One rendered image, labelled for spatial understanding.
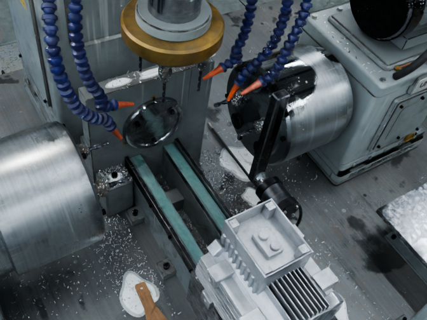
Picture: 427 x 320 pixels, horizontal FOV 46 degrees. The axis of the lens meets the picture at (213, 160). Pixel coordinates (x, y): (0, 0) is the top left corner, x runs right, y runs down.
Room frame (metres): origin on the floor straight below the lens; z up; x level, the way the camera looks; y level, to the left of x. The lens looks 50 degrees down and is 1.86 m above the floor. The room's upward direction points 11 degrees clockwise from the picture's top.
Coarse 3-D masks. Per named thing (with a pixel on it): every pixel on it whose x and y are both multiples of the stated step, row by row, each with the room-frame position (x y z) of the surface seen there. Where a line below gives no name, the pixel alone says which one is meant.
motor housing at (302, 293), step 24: (312, 264) 0.46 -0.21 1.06; (216, 288) 0.39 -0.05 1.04; (240, 288) 0.39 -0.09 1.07; (288, 288) 0.38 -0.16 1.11; (312, 288) 0.39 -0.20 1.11; (240, 312) 0.35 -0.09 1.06; (264, 312) 0.35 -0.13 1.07; (288, 312) 0.35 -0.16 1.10; (312, 312) 0.35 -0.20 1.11; (336, 312) 0.41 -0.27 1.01
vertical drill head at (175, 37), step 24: (144, 0) 0.74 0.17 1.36; (168, 0) 0.69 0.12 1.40; (192, 0) 0.70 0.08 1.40; (144, 24) 0.68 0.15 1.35; (168, 24) 0.68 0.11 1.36; (192, 24) 0.69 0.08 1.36; (216, 24) 0.74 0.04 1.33; (144, 48) 0.65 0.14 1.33; (168, 48) 0.65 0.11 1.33; (192, 48) 0.66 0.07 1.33; (216, 48) 0.70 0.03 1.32; (168, 72) 0.66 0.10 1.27
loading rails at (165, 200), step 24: (168, 144) 0.80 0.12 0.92; (144, 168) 0.72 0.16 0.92; (168, 168) 0.77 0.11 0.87; (192, 168) 0.75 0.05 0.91; (144, 192) 0.65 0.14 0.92; (168, 192) 0.71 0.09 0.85; (192, 192) 0.68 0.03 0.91; (216, 192) 0.68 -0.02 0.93; (144, 216) 0.65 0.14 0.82; (168, 216) 0.60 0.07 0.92; (192, 216) 0.67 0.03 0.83; (216, 216) 0.62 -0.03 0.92; (168, 240) 0.56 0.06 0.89; (192, 240) 0.55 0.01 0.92; (168, 264) 0.53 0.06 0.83; (192, 264) 0.49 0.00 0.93; (192, 288) 0.46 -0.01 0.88; (216, 312) 0.40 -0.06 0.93
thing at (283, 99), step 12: (276, 96) 0.68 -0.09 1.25; (288, 96) 0.69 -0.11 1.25; (276, 108) 0.67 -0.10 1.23; (264, 120) 0.68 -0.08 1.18; (276, 120) 0.68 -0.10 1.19; (264, 132) 0.68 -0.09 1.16; (276, 132) 0.69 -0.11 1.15; (264, 144) 0.67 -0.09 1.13; (264, 156) 0.68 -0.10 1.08; (252, 168) 0.68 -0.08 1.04; (264, 168) 0.68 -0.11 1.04; (252, 180) 0.67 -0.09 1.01
